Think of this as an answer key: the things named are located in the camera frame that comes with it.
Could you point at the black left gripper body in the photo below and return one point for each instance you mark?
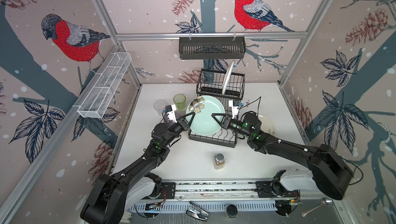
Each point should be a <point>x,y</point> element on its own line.
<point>174,131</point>

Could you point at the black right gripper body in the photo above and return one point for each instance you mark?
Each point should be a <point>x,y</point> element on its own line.
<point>238,126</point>

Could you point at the pale green plate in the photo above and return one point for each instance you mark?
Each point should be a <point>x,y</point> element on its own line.
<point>204,106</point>

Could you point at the green glass tumbler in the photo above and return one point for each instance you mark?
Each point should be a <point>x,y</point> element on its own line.
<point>180,101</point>

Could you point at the clear glass tumbler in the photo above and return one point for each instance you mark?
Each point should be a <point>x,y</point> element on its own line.
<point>160,106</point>

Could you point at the white plate blue rim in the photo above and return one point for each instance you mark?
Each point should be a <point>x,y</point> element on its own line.
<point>227,77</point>

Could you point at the lilac bowl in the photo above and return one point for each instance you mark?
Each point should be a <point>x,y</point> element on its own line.
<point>166,120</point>

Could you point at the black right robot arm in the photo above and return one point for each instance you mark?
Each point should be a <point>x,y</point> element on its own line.
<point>330,173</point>

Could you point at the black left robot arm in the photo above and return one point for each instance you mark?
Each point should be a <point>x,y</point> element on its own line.
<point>107,201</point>

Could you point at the black two-tier dish rack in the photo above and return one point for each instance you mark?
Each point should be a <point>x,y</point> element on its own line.
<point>218,94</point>

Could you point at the spice jar silver lid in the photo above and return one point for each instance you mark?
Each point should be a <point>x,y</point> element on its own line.
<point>219,161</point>

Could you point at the black stapler centre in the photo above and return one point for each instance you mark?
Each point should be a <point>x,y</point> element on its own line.
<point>197,212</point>

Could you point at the round black cap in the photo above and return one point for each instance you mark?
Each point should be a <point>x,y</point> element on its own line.
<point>231,211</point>

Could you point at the metal spoon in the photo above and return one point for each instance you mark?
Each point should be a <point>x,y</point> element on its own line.
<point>324,202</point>

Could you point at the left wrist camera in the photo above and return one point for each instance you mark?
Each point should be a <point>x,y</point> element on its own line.
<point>170,112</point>

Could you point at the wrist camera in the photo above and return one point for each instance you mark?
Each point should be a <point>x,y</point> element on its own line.
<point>170,112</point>
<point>235,106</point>

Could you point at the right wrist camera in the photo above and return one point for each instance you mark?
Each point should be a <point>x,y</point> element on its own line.
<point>235,106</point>

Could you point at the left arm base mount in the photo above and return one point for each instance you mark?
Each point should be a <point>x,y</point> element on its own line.
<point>163,191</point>

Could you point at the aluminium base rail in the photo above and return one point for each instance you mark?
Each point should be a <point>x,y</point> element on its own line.
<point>223,190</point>

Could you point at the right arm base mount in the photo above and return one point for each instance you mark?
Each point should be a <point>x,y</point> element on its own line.
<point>268,189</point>

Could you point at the black hanging wall basket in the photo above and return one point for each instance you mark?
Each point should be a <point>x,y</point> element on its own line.
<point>210,48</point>

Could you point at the white wire mesh shelf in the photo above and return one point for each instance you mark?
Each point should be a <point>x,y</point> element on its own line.
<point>101,94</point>

